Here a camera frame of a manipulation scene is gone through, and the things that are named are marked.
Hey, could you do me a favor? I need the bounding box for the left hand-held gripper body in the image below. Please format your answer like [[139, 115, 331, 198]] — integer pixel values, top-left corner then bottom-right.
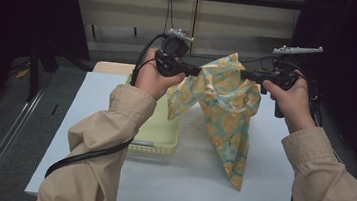
[[153, 26, 196, 81]]

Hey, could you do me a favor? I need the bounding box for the black curtain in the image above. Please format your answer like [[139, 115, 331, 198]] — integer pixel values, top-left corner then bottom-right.
[[277, 0, 357, 188], [0, 0, 97, 139]]

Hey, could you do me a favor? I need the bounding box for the person's left hand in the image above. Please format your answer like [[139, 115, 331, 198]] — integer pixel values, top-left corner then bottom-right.
[[133, 46, 190, 104]]

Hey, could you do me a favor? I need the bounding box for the fruit print cloth bag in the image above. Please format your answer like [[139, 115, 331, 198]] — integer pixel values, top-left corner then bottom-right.
[[157, 46, 267, 194]]

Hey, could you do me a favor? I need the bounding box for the cream perforated plastic basket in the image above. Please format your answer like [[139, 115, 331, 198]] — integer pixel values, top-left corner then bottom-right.
[[119, 73, 186, 158]]

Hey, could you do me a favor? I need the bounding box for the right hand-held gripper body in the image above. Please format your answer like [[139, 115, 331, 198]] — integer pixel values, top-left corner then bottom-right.
[[254, 40, 325, 123]]

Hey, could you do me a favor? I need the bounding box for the metal floor rail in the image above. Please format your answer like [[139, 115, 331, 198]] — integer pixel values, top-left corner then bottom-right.
[[0, 71, 54, 201]]

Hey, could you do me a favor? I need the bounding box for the person's right hand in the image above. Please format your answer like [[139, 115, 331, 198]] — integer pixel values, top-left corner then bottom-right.
[[257, 67, 323, 136]]

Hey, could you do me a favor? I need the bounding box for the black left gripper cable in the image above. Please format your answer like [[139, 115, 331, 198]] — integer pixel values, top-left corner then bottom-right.
[[45, 22, 169, 190]]

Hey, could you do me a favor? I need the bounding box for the black wall cable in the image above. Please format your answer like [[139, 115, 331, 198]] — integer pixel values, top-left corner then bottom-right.
[[163, 0, 172, 35], [167, 0, 178, 32]]

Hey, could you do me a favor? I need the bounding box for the black metal stand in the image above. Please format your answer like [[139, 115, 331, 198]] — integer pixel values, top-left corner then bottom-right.
[[25, 39, 60, 105]]

